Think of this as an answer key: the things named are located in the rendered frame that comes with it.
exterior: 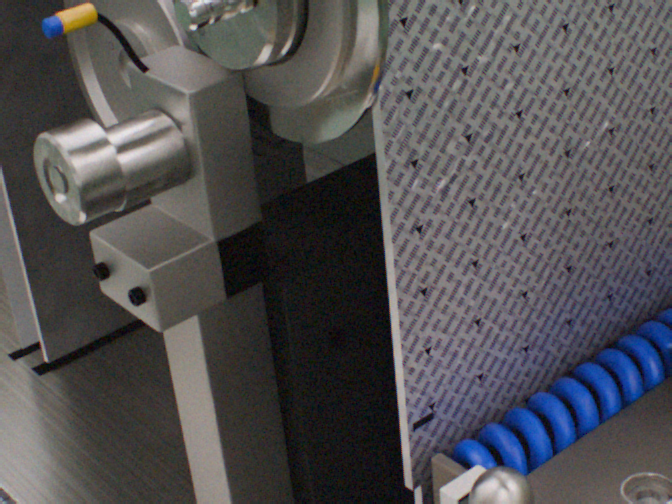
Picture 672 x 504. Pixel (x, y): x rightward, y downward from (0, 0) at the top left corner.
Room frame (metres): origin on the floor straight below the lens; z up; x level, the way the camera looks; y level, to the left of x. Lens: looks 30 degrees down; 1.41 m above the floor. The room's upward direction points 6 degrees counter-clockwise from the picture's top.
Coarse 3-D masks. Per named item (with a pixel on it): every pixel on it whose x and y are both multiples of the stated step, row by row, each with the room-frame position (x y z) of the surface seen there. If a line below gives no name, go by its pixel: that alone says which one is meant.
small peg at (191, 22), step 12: (180, 0) 0.46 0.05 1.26; (192, 0) 0.46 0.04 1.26; (204, 0) 0.46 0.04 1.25; (216, 0) 0.46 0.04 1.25; (228, 0) 0.47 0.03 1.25; (240, 0) 0.47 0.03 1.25; (252, 0) 0.47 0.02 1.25; (180, 12) 0.46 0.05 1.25; (192, 12) 0.46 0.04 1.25; (204, 12) 0.46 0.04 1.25; (216, 12) 0.46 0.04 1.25; (228, 12) 0.47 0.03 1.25; (240, 12) 0.47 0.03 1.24; (180, 24) 0.46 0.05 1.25; (192, 24) 0.46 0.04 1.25; (204, 24) 0.46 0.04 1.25
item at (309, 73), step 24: (312, 0) 0.47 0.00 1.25; (336, 0) 0.46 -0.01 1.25; (312, 24) 0.47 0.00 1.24; (336, 24) 0.46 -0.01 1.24; (312, 48) 0.47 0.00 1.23; (336, 48) 0.46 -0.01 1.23; (264, 72) 0.50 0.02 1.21; (288, 72) 0.49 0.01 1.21; (312, 72) 0.48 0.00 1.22; (336, 72) 0.47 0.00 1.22; (264, 96) 0.50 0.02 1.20; (288, 96) 0.49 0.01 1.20; (312, 96) 0.48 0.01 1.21
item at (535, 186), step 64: (640, 0) 0.55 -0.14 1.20; (512, 64) 0.50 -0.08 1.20; (576, 64) 0.53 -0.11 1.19; (640, 64) 0.55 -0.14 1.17; (384, 128) 0.46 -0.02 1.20; (448, 128) 0.48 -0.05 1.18; (512, 128) 0.50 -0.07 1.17; (576, 128) 0.53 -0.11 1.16; (640, 128) 0.55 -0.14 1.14; (384, 192) 0.46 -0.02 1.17; (448, 192) 0.48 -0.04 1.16; (512, 192) 0.50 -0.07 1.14; (576, 192) 0.53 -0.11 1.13; (640, 192) 0.55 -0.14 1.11; (448, 256) 0.48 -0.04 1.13; (512, 256) 0.50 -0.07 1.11; (576, 256) 0.53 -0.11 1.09; (640, 256) 0.55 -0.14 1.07; (448, 320) 0.48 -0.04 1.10; (512, 320) 0.50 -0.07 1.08; (576, 320) 0.53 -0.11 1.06; (640, 320) 0.55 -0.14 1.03; (448, 384) 0.48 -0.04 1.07; (512, 384) 0.50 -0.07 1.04; (448, 448) 0.47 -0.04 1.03
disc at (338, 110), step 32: (352, 0) 0.46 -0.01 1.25; (384, 0) 0.45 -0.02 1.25; (352, 32) 0.46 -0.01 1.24; (384, 32) 0.45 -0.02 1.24; (352, 64) 0.46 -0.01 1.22; (384, 64) 0.45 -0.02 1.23; (352, 96) 0.47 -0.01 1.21; (288, 128) 0.50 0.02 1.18; (320, 128) 0.48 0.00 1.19; (352, 128) 0.47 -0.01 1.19
